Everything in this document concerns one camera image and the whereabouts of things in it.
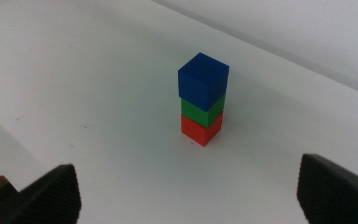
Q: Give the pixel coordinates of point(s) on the blue cube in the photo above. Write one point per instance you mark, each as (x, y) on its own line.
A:
(202, 81)

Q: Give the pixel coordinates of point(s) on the red cube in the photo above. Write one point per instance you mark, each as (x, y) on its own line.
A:
(197, 132)

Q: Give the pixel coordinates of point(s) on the green cube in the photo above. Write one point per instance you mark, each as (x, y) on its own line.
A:
(197, 115)

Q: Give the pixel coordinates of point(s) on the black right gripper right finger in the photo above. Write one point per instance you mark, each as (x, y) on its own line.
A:
(337, 196)

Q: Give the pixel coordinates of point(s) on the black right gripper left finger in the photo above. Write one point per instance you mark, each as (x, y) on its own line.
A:
(48, 199)

